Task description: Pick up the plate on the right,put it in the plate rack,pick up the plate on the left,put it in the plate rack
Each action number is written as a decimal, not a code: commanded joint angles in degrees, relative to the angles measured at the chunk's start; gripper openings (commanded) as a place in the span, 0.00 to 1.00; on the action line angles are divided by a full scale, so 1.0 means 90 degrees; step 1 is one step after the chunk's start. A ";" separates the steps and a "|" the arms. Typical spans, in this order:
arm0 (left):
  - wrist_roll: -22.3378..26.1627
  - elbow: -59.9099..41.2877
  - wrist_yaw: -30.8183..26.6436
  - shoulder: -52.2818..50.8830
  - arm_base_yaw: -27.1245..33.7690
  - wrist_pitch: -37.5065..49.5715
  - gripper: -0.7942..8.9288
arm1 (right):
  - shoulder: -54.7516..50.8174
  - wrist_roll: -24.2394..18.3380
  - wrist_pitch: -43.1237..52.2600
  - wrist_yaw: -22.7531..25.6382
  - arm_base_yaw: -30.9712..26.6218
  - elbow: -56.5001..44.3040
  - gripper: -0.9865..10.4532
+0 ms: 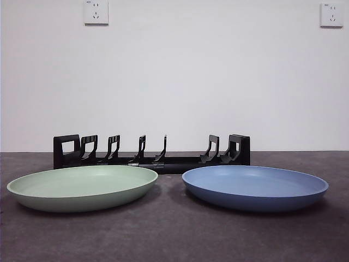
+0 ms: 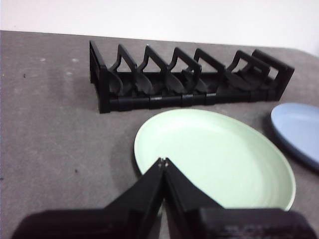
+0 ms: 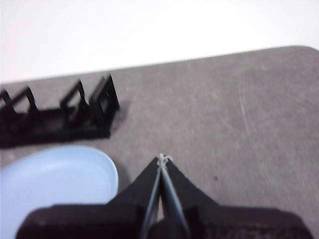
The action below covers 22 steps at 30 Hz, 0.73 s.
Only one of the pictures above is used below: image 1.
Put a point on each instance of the light blue round plate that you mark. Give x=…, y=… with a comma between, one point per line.
x=253, y=188

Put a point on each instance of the pale green round plate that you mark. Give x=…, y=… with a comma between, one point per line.
x=81, y=188

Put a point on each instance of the black plastic plate rack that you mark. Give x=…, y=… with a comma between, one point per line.
x=180, y=162

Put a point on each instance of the white wall socket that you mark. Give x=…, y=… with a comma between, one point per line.
x=331, y=15
x=96, y=12

